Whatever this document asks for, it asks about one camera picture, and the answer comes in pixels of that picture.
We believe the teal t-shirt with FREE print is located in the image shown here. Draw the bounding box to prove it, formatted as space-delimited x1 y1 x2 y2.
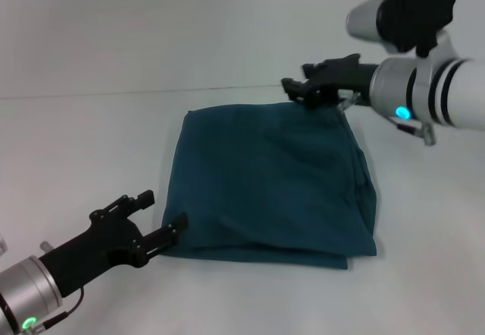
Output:
158 101 379 271

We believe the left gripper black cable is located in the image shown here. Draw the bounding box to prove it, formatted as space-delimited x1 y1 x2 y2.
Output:
21 286 85 333

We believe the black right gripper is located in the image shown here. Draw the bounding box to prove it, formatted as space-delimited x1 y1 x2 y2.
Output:
280 52 380 111

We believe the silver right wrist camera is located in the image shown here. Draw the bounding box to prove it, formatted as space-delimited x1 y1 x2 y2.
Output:
345 0 461 58

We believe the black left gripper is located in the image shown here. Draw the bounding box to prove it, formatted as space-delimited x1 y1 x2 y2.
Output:
36 189 189 301

